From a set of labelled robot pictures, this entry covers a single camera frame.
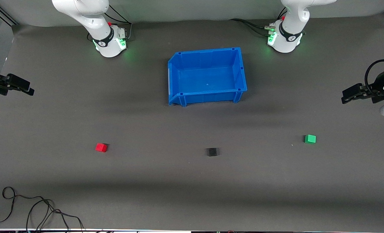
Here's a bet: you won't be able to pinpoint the right arm base black cables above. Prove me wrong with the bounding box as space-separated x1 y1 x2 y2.
87 3 133 41

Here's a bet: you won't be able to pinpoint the aluminium frame rail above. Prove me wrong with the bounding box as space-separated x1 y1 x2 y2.
0 5 18 26

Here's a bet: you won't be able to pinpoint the arm base black cables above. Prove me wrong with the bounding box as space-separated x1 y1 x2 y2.
87 3 133 41
229 18 273 36

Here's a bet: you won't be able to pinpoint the loose thin black cable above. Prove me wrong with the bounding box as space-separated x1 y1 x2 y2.
0 187 84 233

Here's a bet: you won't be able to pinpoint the dark grey table mat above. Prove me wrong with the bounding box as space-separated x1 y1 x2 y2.
0 13 384 231

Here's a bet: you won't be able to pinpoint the left arm base black cables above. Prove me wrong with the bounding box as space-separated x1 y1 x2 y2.
229 18 273 36

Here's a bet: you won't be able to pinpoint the blue plastic storage bin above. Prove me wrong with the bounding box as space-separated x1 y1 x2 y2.
168 47 248 107

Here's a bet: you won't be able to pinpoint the left arm black hose cable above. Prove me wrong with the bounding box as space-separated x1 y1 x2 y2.
365 59 384 95

